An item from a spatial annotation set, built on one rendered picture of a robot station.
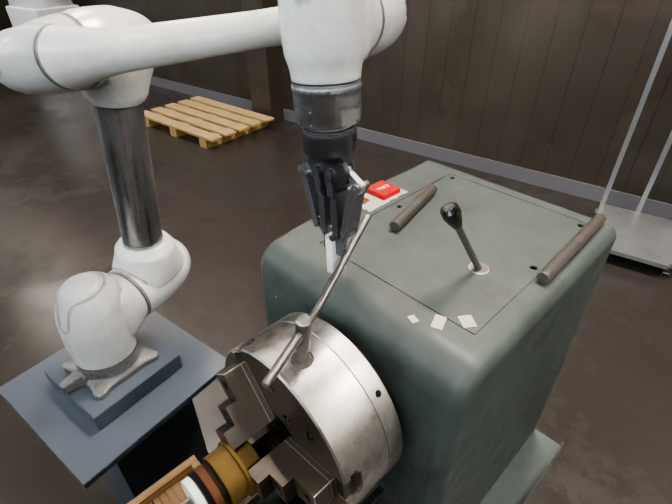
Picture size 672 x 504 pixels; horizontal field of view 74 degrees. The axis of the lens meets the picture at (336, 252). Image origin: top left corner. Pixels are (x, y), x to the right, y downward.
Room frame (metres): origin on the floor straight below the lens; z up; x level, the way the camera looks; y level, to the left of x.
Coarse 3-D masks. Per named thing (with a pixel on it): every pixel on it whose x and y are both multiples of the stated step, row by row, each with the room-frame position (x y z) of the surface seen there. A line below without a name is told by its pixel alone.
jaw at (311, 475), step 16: (288, 448) 0.38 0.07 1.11; (256, 464) 0.36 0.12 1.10; (272, 464) 0.36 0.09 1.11; (288, 464) 0.36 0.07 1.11; (304, 464) 0.35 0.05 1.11; (320, 464) 0.35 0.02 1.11; (256, 480) 0.33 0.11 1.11; (272, 480) 0.34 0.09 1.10; (288, 480) 0.33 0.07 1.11; (304, 480) 0.33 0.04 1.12; (320, 480) 0.33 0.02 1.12; (336, 480) 0.33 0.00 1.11; (352, 480) 0.33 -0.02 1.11; (288, 496) 0.32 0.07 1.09; (304, 496) 0.32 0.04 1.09; (320, 496) 0.31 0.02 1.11
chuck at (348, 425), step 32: (256, 352) 0.46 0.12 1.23; (320, 352) 0.46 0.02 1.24; (288, 384) 0.40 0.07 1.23; (320, 384) 0.41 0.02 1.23; (352, 384) 0.42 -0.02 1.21; (288, 416) 0.40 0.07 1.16; (320, 416) 0.37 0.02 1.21; (352, 416) 0.38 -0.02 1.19; (320, 448) 0.35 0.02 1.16; (352, 448) 0.35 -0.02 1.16; (384, 448) 0.37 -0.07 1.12
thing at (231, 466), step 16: (224, 448) 0.38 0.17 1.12; (240, 448) 0.38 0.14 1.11; (208, 464) 0.36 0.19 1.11; (224, 464) 0.35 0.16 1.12; (240, 464) 0.35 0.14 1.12; (208, 480) 0.33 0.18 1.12; (224, 480) 0.33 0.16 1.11; (240, 480) 0.34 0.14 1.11; (208, 496) 0.31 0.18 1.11; (224, 496) 0.32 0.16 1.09; (240, 496) 0.32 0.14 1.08
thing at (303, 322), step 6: (300, 318) 0.44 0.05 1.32; (306, 318) 0.44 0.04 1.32; (300, 324) 0.43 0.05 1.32; (306, 324) 0.43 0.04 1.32; (300, 330) 0.43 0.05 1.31; (306, 330) 0.43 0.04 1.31; (306, 336) 0.43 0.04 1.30; (300, 342) 0.43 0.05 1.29; (306, 342) 0.43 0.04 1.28; (300, 348) 0.43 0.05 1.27; (306, 348) 0.43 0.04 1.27; (300, 354) 0.44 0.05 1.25; (306, 354) 0.44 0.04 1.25; (300, 360) 0.44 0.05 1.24; (306, 360) 0.44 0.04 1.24
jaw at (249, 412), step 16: (240, 352) 0.49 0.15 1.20; (224, 368) 0.48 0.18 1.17; (240, 368) 0.47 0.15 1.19; (224, 384) 0.45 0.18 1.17; (240, 384) 0.45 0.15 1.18; (256, 384) 0.46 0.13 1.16; (240, 400) 0.43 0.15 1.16; (256, 400) 0.44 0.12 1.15; (224, 416) 0.42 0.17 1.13; (240, 416) 0.41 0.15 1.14; (256, 416) 0.42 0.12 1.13; (272, 416) 0.43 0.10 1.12; (224, 432) 0.39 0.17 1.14; (240, 432) 0.40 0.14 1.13; (256, 432) 0.40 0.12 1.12
